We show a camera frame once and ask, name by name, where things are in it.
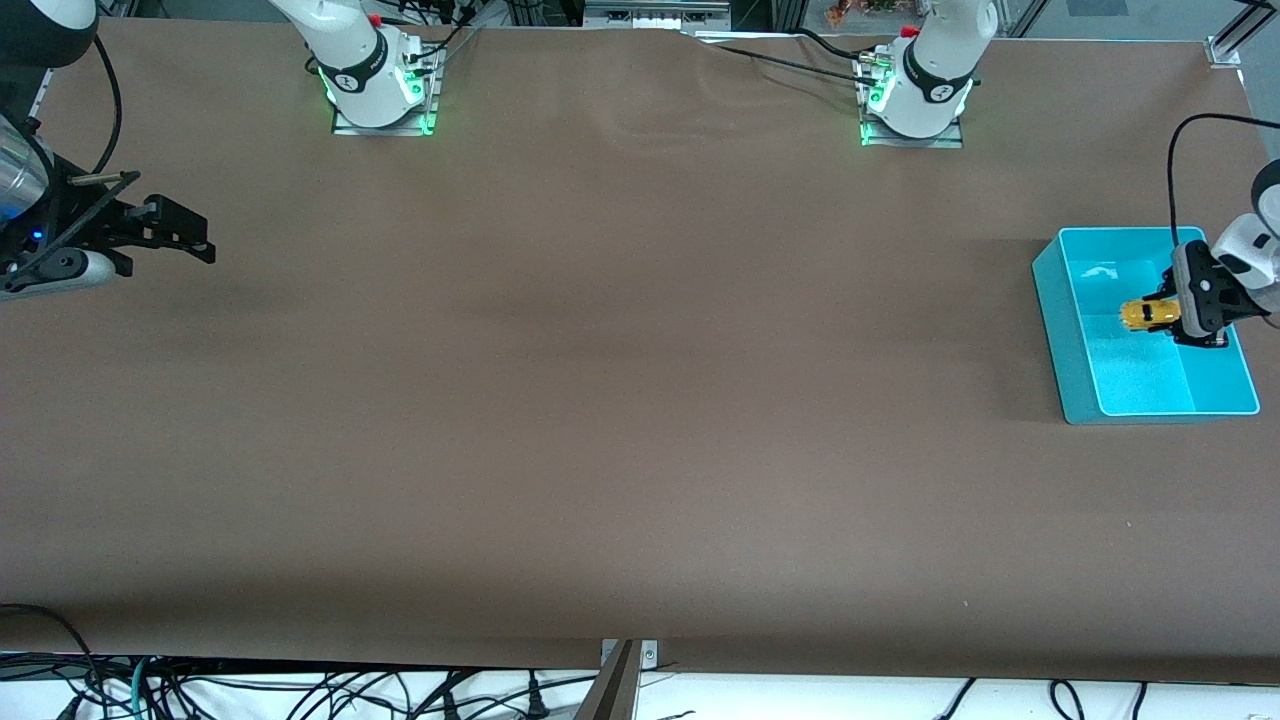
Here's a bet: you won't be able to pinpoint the tangled black cable bundle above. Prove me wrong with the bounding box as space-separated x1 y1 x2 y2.
0 650 601 720

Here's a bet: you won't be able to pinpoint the short black table cable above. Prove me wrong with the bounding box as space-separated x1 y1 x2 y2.
795 27 866 63

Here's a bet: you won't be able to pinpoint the turquoise plastic bin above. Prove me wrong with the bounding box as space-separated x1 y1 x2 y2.
1032 227 1261 426

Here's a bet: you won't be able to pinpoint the yellow beetle toy car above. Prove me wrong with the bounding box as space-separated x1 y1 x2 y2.
1118 297 1181 334

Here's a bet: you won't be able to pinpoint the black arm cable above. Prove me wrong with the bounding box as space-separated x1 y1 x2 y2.
0 38 141 271
1167 112 1263 246

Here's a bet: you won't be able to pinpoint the grey power strip box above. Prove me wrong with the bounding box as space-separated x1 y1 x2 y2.
583 0 732 29

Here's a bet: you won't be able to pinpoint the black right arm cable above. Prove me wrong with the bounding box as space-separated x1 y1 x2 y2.
0 38 141 271

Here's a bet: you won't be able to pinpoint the colourful background objects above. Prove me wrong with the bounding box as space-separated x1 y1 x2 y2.
825 0 903 27

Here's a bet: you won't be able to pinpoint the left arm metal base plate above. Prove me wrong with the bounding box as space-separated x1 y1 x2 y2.
858 50 965 150

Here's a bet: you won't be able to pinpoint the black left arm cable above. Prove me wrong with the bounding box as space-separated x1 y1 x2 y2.
1167 112 1263 246

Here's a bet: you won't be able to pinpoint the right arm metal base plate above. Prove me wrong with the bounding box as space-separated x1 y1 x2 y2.
332 45 442 137

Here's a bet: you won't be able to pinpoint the aluminium corner profile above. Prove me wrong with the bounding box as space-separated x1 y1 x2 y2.
1207 0 1266 67

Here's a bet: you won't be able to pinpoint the long black table cable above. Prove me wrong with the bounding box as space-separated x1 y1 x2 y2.
690 35 873 89

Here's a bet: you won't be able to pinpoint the looping black cable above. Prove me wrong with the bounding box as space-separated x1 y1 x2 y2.
0 603 101 701

